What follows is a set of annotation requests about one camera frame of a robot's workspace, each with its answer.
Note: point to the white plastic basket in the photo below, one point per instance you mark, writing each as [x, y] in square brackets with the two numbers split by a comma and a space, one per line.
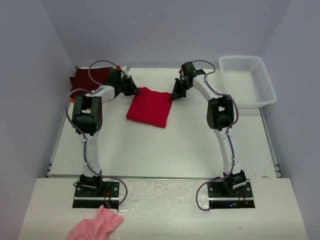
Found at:
[247, 80]

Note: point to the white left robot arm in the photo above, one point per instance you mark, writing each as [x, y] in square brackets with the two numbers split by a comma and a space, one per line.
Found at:
[87, 120]

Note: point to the pink cloth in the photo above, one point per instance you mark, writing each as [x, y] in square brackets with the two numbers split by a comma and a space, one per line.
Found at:
[104, 222]

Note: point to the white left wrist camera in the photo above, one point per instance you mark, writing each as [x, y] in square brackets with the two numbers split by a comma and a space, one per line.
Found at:
[125, 70]

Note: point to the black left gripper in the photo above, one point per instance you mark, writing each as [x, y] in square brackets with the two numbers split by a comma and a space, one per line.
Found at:
[133, 90]

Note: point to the red t-shirt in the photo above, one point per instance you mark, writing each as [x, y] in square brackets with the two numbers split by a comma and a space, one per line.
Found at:
[150, 107]

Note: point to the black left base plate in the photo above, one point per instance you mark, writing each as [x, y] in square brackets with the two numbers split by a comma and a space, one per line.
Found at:
[93, 192]

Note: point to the dark maroon t-shirt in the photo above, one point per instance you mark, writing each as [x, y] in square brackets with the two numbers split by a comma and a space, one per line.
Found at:
[81, 80]

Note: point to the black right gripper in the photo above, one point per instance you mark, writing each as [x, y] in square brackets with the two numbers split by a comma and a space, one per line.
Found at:
[177, 92]

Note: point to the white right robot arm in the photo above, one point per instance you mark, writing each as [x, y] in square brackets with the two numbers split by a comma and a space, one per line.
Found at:
[222, 114]

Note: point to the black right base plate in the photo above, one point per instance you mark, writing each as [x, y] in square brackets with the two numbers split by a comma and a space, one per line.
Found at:
[235, 192]

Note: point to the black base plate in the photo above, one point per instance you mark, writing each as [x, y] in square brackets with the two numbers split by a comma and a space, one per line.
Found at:
[93, 192]
[235, 192]

